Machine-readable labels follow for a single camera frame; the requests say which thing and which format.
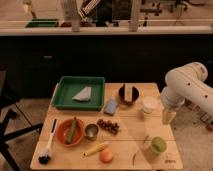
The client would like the white towel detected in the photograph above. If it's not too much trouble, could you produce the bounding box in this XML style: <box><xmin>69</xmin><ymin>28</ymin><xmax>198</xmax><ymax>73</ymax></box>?
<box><xmin>73</xmin><ymin>86</ymin><xmax>92</xmax><ymax>101</ymax></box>

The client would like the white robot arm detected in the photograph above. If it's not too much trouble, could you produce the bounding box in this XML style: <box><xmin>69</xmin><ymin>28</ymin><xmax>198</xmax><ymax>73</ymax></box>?
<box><xmin>160</xmin><ymin>62</ymin><xmax>213</xmax><ymax>125</ymax></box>

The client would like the white plastic cup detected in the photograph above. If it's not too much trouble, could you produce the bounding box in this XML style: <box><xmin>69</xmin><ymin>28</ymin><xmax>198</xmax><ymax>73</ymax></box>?
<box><xmin>142</xmin><ymin>96</ymin><xmax>157</xmax><ymax>114</ymax></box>

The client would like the green apple in cup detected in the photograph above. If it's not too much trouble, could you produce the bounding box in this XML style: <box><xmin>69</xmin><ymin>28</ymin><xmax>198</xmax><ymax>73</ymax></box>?
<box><xmin>151</xmin><ymin>137</ymin><xmax>167</xmax><ymax>155</ymax></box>

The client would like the metal cup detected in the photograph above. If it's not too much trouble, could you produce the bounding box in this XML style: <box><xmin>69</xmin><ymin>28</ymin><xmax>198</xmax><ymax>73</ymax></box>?
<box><xmin>85</xmin><ymin>124</ymin><xmax>99</xmax><ymax>141</ymax></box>

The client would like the black bowl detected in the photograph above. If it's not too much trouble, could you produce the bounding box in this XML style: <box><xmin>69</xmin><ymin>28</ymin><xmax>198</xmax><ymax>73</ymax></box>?
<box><xmin>118</xmin><ymin>84</ymin><xmax>139</xmax><ymax>105</ymax></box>

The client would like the wooden table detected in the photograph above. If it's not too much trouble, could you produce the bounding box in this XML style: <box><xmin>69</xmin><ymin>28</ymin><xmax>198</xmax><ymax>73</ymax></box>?
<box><xmin>29</xmin><ymin>82</ymin><xmax>184</xmax><ymax>171</ymax></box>

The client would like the wooden block in bowl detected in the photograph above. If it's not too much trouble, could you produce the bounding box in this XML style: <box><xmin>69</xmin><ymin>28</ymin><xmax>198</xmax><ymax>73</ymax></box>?
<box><xmin>124</xmin><ymin>84</ymin><xmax>132</xmax><ymax>102</ymax></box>

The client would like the bunch of dark grapes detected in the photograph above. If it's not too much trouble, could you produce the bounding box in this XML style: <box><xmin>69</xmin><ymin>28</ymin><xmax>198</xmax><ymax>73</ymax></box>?
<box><xmin>97</xmin><ymin>119</ymin><xmax>119</xmax><ymax>135</ymax></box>

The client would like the blue sponge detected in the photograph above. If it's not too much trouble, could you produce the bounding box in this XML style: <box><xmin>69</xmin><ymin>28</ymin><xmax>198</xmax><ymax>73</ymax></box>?
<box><xmin>104</xmin><ymin>99</ymin><xmax>118</xmax><ymax>116</ymax></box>

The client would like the orange fruit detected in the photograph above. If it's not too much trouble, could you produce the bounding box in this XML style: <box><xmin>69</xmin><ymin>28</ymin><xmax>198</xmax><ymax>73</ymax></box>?
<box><xmin>99</xmin><ymin>148</ymin><xmax>114</xmax><ymax>163</ymax></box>

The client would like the green cucumber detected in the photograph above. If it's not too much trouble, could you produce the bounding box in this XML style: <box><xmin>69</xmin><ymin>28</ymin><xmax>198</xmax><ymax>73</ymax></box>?
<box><xmin>66</xmin><ymin>117</ymin><xmax>77</xmax><ymax>144</ymax></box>

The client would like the green plastic tray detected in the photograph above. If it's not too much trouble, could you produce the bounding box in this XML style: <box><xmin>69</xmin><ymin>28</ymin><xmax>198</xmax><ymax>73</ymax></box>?
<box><xmin>52</xmin><ymin>76</ymin><xmax>105</xmax><ymax>111</ymax></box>

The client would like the orange bowl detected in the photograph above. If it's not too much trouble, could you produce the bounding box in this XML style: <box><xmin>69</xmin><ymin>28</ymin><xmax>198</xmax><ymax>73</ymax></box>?
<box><xmin>56</xmin><ymin>119</ymin><xmax>84</xmax><ymax>148</ymax></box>

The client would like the green bin in background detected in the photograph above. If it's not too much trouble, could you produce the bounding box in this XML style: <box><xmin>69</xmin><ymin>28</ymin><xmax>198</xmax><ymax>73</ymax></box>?
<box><xmin>26</xmin><ymin>19</ymin><xmax>59</xmax><ymax>28</ymax></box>

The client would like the black office chair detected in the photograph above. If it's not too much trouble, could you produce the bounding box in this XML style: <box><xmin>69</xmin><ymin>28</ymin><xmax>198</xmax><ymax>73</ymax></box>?
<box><xmin>0</xmin><ymin>71</ymin><xmax>43</xmax><ymax>171</ymax></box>

